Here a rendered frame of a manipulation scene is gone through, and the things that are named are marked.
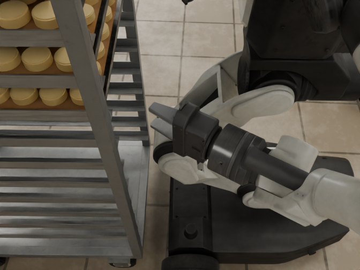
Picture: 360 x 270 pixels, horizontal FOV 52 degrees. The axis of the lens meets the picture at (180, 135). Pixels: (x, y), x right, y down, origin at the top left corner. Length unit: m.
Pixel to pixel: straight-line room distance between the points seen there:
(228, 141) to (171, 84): 1.35
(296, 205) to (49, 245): 1.01
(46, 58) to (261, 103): 0.46
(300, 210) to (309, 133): 1.30
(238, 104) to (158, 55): 1.29
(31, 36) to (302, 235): 1.09
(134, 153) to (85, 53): 0.99
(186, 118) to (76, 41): 0.21
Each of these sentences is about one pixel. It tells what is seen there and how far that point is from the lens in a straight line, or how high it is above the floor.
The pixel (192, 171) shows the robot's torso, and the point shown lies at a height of 0.49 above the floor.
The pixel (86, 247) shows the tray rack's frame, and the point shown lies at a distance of 1.37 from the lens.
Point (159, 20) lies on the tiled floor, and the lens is 2.34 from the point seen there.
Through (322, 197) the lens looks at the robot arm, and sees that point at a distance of 0.53.
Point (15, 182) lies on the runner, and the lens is 0.99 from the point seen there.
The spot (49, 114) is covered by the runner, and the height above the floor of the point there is 0.87.
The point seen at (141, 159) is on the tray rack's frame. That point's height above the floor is 0.15.
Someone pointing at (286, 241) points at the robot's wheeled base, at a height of 0.17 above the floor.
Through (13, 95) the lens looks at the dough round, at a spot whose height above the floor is 0.88.
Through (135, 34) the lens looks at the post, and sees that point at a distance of 1.10.
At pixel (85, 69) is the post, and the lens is 0.57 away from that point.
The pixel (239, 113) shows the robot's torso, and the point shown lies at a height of 0.74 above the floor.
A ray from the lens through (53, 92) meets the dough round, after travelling 0.75.
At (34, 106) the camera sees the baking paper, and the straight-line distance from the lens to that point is 0.76.
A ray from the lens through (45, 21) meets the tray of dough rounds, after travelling 0.61.
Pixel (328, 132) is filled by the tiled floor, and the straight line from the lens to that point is 1.88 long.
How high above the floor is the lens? 1.41
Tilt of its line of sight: 54 degrees down
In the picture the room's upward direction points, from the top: straight up
